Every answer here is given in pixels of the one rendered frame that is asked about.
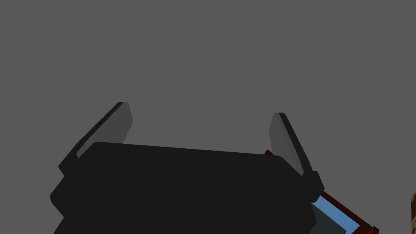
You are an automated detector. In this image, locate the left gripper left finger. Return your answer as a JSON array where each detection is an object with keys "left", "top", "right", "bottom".
[{"left": 58, "top": 101, "right": 134, "bottom": 178}]

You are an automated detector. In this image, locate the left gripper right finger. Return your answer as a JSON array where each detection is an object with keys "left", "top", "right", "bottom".
[{"left": 268, "top": 112, "right": 325, "bottom": 203}]

